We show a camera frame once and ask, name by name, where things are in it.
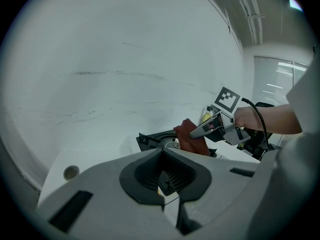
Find window with blinds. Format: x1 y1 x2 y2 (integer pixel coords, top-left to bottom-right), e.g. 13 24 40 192
253 55 310 108

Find grey table cable grommet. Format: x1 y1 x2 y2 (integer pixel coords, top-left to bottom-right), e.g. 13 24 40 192
62 164 81 182

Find ceiling light panel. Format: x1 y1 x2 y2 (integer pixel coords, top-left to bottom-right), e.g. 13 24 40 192
289 0 305 13

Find white ceiling pipes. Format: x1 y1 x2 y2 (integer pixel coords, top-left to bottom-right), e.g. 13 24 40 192
231 0 266 46

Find yellow oil bottle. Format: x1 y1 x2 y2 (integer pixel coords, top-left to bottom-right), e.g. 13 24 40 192
203 105 214 121

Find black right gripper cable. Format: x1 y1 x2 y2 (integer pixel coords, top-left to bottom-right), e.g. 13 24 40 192
240 97 271 152

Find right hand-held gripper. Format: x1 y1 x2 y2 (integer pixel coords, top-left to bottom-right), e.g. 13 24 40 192
189 85 251 146

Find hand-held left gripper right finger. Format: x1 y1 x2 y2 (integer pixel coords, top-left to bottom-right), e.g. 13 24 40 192
162 147 261 235

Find reddish-brown cloth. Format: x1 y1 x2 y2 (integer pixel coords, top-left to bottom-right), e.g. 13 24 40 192
173 118 210 156

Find white portable gas stove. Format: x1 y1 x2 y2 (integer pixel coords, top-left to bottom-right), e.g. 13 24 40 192
128 130 218 197

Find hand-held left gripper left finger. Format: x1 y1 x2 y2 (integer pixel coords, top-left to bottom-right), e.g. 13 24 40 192
36 147 183 236

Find person's right forearm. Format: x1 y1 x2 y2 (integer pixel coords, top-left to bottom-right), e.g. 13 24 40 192
234 103 304 136

